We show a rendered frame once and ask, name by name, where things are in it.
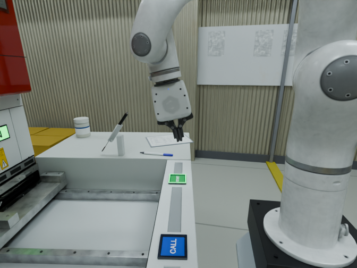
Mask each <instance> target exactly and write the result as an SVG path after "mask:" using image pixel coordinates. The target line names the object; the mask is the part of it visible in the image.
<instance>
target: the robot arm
mask: <svg viewBox="0 0 357 268"><path fill-rule="evenodd" d="M189 1H192V0H142V1H141V3H140V5H139V8H138V11H137V14H136V17H135V20H134V23H133V27H132V30H131V35H130V51H131V54H132V55H133V57H134V58H135V59H136V60H138V61H140V62H142V63H147V66H148V70H149V74H150V76H149V77H148V79H149V81H152V82H153V83H154V82H155V83H156V84H154V86H153V87H152V88H151V93H152V101H153V105H154V110H155V116H156V119H157V124H158V125H166V126H168V127H169V128H171V129H172V131H173V136H174V139H176V140H177V142H179V141H182V137H184V133H183V128H182V127H183V125H184V124H185V122H186V121H187V120H190V119H192V118H193V114H192V112H191V106H190V101H189V97H188V92H187V90H186V86H185V84H184V81H183V80H181V79H178V77H181V71H180V68H179V67H180V66H179V61H178V58H177V52H176V47H175V41H174V36H173V31H172V25H173V23H174V21H175V19H176V18H177V16H178V14H179V13H180V11H181V10H182V8H184V6H185V5H186V4H187V3H188V2H189ZM356 33H357V0H299V17H298V24H297V35H296V45H295V55H294V63H293V71H292V86H293V90H294V92H295V99H294V108H293V114H292V120H291V125H290V129H289V132H288V138H287V146H286V156H285V166H284V175H283V185H282V195H281V201H280V207H279V208H275V209H273V210H271V211H269V212H268V213H267V214H266V215H265V217H264V220H263V228H264V231H265V233H266V235H267V237H268V238H269V239H270V241H271V242H272V243H273V244H274V245H275V246H276V247H278V248H279V249H280V250H281V251H283V252H284V253H286V254H287V255H289V256H291V257H293V258H294V259H296V260H299V261H301V262H304V263H306V264H310V265H313V266H317V267H323V268H343V267H346V266H349V265H350V264H352V263H353V262H354V261H355V259H356V256H357V244H356V242H355V240H354V238H353V237H352V236H351V234H350V233H349V226H348V225H347V224H345V223H344V224H341V220H342V215H343V210H344V205H345V199H346V194H347V189H348V186H349V180H350V175H351V169H352V164H353V159H354V153H355V149H356V146H357V40H356ZM175 119H178V126H177V127H176V125H175V124H174V121H173V120H175Z"/></svg>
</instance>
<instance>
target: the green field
mask: <svg viewBox="0 0 357 268"><path fill-rule="evenodd" d="M8 137H9V133H8V131H7V127H6V126H4V127H0V140H3V139H5V138H8Z"/></svg>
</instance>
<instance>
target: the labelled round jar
mask: <svg viewBox="0 0 357 268"><path fill-rule="evenodd" d="M74 126H75V133H76V136H77V137H78V138H84V137H89V136H90V135H91V133H90V125H89V118H88V117H78V118H74Z"/></svg>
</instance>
